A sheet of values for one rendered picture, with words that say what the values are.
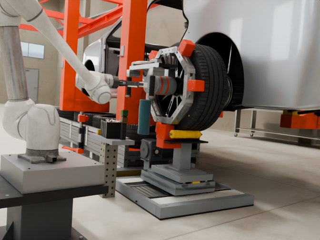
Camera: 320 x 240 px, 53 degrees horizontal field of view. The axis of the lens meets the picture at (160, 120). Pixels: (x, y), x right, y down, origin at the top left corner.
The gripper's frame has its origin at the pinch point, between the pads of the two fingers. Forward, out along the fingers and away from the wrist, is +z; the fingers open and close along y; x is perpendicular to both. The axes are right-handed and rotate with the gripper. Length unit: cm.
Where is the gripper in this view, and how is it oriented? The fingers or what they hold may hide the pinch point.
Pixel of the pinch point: (140, 85)
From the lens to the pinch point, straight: 206.2
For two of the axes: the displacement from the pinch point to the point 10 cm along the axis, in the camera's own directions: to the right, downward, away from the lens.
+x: 0.7, -10.0, -0.6
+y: 5.2, 0.9, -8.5
